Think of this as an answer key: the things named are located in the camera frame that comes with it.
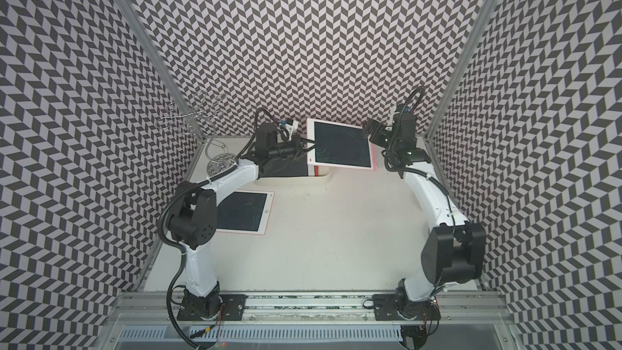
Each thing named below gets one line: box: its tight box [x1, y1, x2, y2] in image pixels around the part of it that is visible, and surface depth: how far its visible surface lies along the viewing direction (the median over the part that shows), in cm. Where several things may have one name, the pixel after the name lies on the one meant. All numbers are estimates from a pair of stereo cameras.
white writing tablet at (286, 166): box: [257, 154, 316, 179], surface depth 79 cm
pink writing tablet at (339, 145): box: [306, 117, 377, 171], surface depth 91 cm
